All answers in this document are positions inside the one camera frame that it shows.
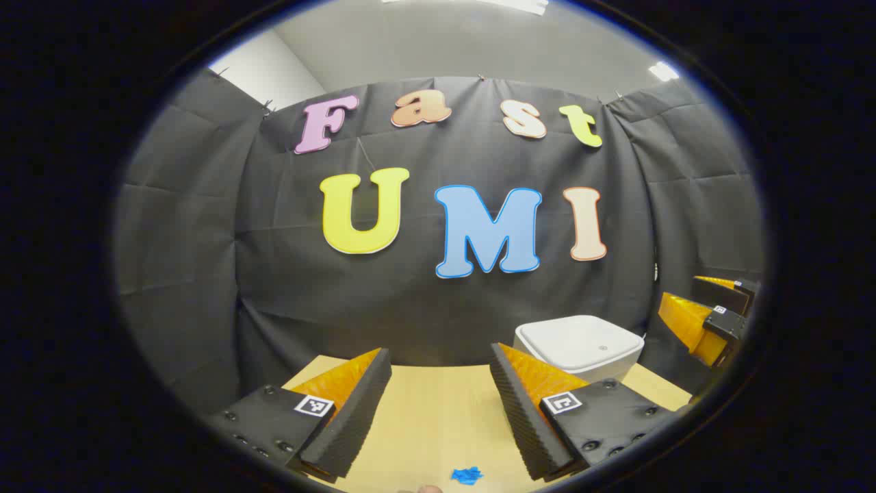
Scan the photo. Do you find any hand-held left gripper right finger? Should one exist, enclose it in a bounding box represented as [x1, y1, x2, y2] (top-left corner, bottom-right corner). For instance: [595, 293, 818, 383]
[489, 342, 680, 482]

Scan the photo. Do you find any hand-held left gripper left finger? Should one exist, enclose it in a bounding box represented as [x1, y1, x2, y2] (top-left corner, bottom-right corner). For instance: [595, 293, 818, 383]
[207, 347, 393, 484]

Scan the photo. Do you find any white desktop garbage bin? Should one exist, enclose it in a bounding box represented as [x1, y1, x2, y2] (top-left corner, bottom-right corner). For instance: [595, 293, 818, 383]
[514, 315, 645, 384]

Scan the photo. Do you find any wooden desktop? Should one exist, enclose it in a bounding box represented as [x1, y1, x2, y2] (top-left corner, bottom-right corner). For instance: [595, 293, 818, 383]
[281, 354, 693, 493]

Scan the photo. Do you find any black backdrop cloth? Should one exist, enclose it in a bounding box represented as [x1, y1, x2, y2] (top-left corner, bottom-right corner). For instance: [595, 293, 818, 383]
[113, 67, 766, 415]

